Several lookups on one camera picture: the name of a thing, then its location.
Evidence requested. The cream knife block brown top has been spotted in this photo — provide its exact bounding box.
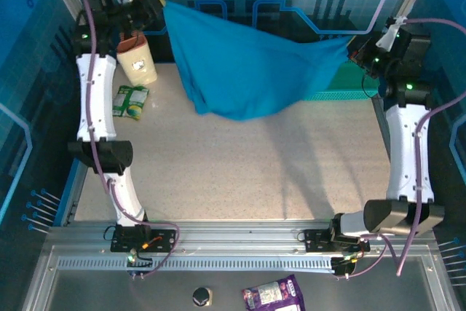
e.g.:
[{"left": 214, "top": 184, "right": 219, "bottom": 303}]
[{"left": 116, "top": 32, "right": 158, "bottom": 85}]

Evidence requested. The black round knob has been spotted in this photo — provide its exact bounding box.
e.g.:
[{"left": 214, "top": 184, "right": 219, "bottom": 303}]
[{"left": 191, "top": 286, "right": 213, "bottom": 307}]

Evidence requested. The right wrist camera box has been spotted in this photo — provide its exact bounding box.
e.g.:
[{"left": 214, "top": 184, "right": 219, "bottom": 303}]
[{"left": 376, "top": 15, "right": 408, "bottom": 50}]

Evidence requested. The blue t-shirt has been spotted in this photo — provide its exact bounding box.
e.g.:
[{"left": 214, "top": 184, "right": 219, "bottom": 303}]
[{"left": 162, "top": 0, "right": 356, "bottom": 122}]

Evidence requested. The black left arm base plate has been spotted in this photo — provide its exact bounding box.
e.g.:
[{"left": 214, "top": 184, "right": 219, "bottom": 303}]
[{"left": 110, "top": 229, "right": 176, "bottom": 253}]

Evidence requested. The purple snack packet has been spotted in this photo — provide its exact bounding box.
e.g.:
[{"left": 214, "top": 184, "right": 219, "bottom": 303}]
[{"left": 242, "top": 274, "right": 306, "bottom": 311}]

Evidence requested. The teal plastic basket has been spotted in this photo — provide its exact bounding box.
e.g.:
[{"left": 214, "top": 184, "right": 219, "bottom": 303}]
[{"left": 287, "top": 65, "right": 382, "bottom": 103}]

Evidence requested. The grey slotted cable duct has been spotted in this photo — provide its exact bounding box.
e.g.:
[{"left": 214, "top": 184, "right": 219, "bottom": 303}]
[{"left": 57, "top": 258, "right": 335, "bottom": 272}]

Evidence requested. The aluminium mounting rail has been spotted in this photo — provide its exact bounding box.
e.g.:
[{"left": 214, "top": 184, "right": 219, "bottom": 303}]
[{"left": 43, "top": 220, "right": 438, "bottom": 256}]

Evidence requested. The green snack packet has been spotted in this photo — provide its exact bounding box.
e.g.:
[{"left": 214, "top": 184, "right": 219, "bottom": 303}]
[{"left": 111, "top": 84, "right": 150, "bottom": 121}]

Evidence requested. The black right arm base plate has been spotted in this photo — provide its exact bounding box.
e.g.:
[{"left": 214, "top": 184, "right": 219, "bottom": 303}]
[{"left": 304, "top": 229, "right": 371, "bottom": 253}]

